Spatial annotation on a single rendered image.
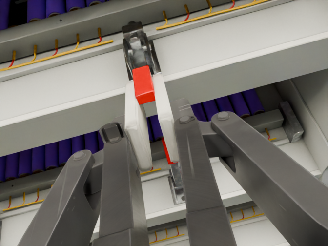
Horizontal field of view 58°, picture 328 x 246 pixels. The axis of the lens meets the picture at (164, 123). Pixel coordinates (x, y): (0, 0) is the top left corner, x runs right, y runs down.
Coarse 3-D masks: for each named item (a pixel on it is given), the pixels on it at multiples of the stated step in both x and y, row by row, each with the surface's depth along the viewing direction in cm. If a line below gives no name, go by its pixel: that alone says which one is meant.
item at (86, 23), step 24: (120, 0) 27; (144, 0) 26; (168, 0) 26; (192, 0) 27; (216, 0) 27; (264, 0) 26; (24, 24) 27; (48, 24) 27; (72, 24) 26; (96, 24) 27; (120, 24) 27; (0, 48) 27; (24, 48) 28; (48, 48) 28
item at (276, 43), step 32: (256, 0) 27; (320, 0) 26; (192, 32) 27; (224, 32) 26; (256, 32) 25; (288, 32) 25; (320, 32) 24; (0, 64) 29; (64, 64) 27; (96, 64) 27; (160, 64) 25; (192, 64) 25; (224, 64) 24; (256, 64) 25; (288, 64) 26; (320, 64) 27; (0, 96) 26; (32, 96) 26; (64, 96) 25; (96, 96) 25; (192, 96) 27; (0, 128) 25; (32, 128) 26; (64, 128) 27; (96, 128) 28
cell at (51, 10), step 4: (48, 0) 29; (52, 0) 29; (56, 0) 29; (60, 0) 30; (64, 0) 31; (48, 4) 29; (52, 4) 29; (56, 4) 29; (60, 4) 29; (64, 4) 30; (48, 8) 29; (52, 8) 28; (56, 8) 29; (60, 8) 29; (64, 8) 30; (48, 12) 28; (52, 12) 28; (56, 12) 28; (60, 12) 29; (64, 12) 29; (48, 16) 29
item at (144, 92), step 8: (136, 40) 23; (136, 48) 24; (136, 56) 23; (144, 56) 23; (136, 64) 22; (144, 64) 21; (136, 72) 20; (144, 72) 20; (136, 80) 20; (144, 80) 19; (136, 88) 19; (144, 88) 19; (152, 88) 18; (136, 96) 18; (144, 96) 18; (152, 96) 18
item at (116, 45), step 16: (272, 0) 26; (288, 0) 26; (208, 16) 26; (224, 16) 26; (160, 32) 26; (176, 32) 27; (96, 48) 27; (112, 48) 27; (32, 64) 27; (48, 64) 27; (0, 80) 27
